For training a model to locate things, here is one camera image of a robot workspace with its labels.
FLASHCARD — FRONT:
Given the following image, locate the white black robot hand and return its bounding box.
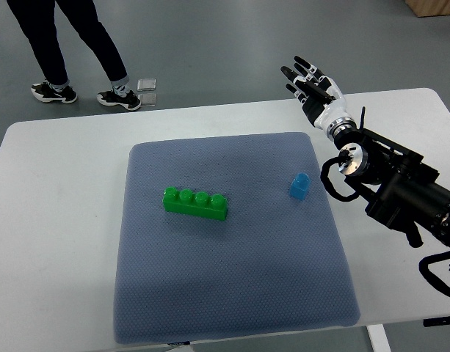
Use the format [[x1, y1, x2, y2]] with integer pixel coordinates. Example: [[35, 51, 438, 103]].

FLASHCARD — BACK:
[[280, 56, 356, 139]]

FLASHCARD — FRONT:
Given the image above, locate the small blue block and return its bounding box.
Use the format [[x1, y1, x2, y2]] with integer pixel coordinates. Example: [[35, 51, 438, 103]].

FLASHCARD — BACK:
[[289, 173, 311, 200]]

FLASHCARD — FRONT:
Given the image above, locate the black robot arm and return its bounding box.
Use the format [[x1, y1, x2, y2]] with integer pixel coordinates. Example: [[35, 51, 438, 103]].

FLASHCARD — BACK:
[[320, 117, 450, 298]]

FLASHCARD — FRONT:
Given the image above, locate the long green block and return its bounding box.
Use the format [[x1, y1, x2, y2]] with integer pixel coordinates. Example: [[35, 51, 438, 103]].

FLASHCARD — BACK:
[[162, 187, 228, 221]]

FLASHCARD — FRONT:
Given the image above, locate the wooden cabinet corner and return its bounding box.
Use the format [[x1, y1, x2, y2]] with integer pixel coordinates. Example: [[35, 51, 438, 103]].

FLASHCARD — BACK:
[[404, 0, 450, 18]]

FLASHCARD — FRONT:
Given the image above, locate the blue-grey foam mat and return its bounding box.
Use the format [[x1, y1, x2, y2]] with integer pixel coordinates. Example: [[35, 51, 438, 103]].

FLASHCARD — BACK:
[[114, 132, 360, 344]]

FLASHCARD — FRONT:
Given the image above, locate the lower metal floor plate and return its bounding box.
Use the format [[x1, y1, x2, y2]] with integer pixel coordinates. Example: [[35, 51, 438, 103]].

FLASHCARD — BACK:
[[138, 93, 157, 106]]

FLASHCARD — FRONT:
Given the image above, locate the metal floor plate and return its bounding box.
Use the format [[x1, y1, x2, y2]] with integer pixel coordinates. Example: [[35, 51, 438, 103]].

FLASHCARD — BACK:
[[137, 78, 156, 92], [138, 93, 157, 106]]

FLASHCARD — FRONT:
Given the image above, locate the upper metal floor plate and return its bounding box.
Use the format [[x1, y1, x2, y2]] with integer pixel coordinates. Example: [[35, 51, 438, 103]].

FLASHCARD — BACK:
[[137, 78, 156, 92]]

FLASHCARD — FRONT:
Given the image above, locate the white table leg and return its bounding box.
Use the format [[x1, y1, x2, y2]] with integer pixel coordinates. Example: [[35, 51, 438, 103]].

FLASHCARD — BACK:
[[366, 324, 391, 352]]

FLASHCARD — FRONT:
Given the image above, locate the black table control panel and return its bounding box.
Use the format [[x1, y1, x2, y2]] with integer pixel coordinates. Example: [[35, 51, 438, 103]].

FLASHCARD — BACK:
[[423, 316, 450, 327]]

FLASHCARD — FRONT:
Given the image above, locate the person in black trousers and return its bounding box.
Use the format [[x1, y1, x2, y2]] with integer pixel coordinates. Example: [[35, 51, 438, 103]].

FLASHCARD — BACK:
[[6, 0, 142, 111]]

